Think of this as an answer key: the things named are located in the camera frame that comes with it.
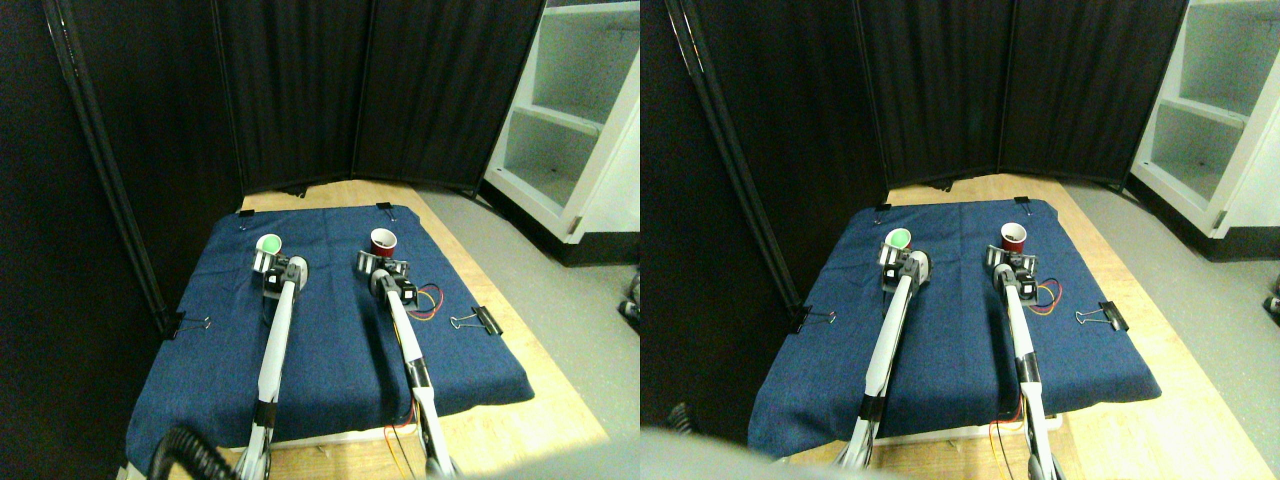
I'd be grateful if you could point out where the curtain stand pole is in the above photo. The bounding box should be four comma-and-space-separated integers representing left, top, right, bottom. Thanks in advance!
45, 0, 173, 337
668, 0, 803, 313

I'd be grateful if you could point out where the dark blue cloth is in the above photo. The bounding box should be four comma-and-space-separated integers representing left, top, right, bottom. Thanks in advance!
125, 203, 535, 477
748, 198, 1163, 459

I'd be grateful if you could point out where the white shelf unit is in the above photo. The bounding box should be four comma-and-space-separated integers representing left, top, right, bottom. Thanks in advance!
483, 0, 640, 246
1130, 0, 1280, 241

